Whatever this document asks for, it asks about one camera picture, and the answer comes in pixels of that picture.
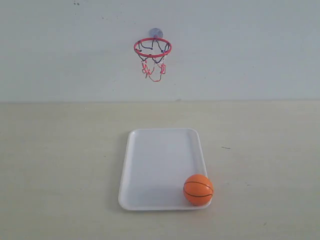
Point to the small orange basketball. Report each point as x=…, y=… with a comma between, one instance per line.
x=198, y=190

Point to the red mini basketball hoop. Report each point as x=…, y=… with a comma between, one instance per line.
x=152, y=52

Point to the white rectangular plastic tray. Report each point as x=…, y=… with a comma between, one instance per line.
x=156, y=164

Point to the clear suction cup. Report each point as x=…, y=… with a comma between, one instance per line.
x=155, y=33

